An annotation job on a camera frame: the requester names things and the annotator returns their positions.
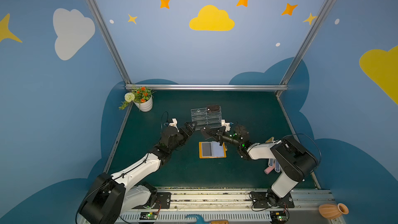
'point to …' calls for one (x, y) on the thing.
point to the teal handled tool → (212, 222)
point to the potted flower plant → (142, 97)
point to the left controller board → (148, 215)
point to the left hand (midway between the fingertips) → (197, 128)
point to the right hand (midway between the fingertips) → (207, 130)
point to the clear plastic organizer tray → (209, 117)
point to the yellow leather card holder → (212, 149)
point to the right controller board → (278, 217)
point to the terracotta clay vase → (332, 211)
